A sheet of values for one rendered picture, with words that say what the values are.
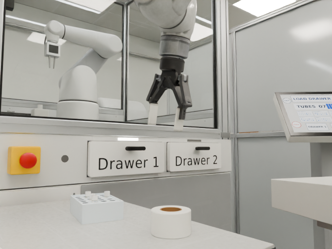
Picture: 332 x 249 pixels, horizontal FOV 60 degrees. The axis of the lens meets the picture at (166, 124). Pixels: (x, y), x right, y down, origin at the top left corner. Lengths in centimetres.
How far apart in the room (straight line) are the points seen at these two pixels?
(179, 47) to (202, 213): 69
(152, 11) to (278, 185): 51
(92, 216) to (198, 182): 68
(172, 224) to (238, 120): 231
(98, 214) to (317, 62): 210
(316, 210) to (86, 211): 46
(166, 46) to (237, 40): 209
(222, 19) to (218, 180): 74
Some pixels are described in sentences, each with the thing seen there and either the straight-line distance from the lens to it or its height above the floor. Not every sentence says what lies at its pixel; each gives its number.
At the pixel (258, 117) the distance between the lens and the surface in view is 263.
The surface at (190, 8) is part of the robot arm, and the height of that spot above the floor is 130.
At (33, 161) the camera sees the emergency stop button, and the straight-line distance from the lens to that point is 80.
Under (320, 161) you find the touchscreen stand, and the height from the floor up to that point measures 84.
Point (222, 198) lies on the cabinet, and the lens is 133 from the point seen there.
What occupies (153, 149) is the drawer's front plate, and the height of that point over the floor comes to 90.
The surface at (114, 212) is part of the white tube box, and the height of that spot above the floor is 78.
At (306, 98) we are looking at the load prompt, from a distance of 163.
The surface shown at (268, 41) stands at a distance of 271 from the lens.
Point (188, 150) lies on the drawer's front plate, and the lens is 114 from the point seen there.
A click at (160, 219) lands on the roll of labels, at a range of 49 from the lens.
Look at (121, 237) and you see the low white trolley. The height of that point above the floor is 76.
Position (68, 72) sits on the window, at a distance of 95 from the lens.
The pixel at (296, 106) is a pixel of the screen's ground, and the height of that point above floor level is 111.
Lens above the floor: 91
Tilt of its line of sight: 5 degrees up
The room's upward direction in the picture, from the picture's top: straight up
